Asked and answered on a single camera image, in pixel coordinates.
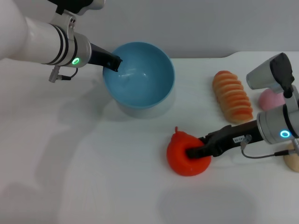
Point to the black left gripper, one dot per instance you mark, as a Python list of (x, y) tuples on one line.
[(100, 56)]

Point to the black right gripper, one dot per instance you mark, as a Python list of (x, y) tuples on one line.
[(229, 140)]

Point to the orange toy fruit with stem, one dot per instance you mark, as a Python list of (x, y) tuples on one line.
[(177, 151)]

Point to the blue bowl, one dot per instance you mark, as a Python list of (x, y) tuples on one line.
[(140, 93)]

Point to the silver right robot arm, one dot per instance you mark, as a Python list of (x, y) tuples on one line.
[(273, 126)]

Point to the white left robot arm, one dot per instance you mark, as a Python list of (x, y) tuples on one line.
[(28, 35)]

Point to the orange striped bread roll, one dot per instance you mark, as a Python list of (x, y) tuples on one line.
[(233, 98)]

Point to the pink round bun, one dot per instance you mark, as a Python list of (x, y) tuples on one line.
[(268, 102)]

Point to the beige round bun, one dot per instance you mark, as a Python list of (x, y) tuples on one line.
[(293, 163)]

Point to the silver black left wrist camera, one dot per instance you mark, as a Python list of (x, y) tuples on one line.
[(70, 4)]

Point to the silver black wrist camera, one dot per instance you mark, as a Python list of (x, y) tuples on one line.
[(280, 67), (70, 4)]

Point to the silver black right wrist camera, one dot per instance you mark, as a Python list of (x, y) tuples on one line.
[(280, 67)]

